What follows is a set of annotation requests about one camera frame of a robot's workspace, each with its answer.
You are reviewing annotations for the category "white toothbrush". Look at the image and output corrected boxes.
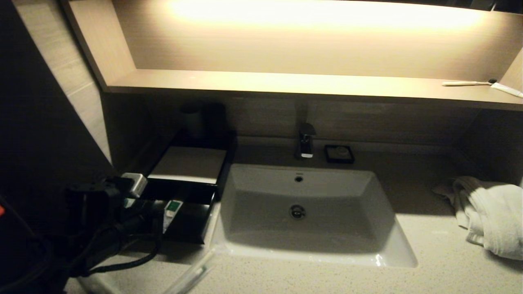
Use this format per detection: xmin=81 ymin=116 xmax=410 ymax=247
xmin=441 ymin=78 xmax=498 ymax=87

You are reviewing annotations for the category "white toothpaste tube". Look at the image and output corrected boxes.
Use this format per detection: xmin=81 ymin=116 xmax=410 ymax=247
xmin=490 ymin=82 xmax=523 ymax=99

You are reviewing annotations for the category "chrome faucet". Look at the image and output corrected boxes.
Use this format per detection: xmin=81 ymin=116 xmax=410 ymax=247
xmin=295 ymin=102 xmax=317 ymax=160

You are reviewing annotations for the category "white green toiletry packet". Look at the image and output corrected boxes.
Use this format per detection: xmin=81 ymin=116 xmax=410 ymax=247
xmin=163 ymin=199 xmax=183 ymax=234

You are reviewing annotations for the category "clear wrapped toiletry packet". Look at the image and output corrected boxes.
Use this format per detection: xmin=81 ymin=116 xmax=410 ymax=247
xmin=163 ymin=250 xmax=218 ymax=294

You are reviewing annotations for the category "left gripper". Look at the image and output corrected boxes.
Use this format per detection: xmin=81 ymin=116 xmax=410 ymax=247
xmin=119 ymin=198 xmax=165 ymax=236

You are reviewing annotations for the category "white towel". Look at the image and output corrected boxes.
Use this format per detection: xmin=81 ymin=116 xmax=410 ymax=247
xmin=432 ymin=176 xmax=523 ymax=261

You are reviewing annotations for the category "white ceramic sink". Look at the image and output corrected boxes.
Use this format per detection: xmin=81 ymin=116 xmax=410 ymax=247
xmin=210 ymin=163 xmax=418 ymax=269

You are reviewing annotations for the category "black soap dish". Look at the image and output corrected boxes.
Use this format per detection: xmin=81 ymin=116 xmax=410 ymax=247
xmin=324 ymin=144 xmax=355 ymax=165

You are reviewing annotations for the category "black cable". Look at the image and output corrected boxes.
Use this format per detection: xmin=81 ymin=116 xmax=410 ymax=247
xmin=80 ymin=224 xmax=162 ymax=275

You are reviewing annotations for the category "black amenity box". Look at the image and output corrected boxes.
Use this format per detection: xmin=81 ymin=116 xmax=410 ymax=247
xmin=144 ymin=130 xmax=238 ymax=245

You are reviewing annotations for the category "wooden wall shelf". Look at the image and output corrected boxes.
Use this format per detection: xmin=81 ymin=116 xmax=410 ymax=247
xmin=61 ymin=0 xmax=523 ymax=111

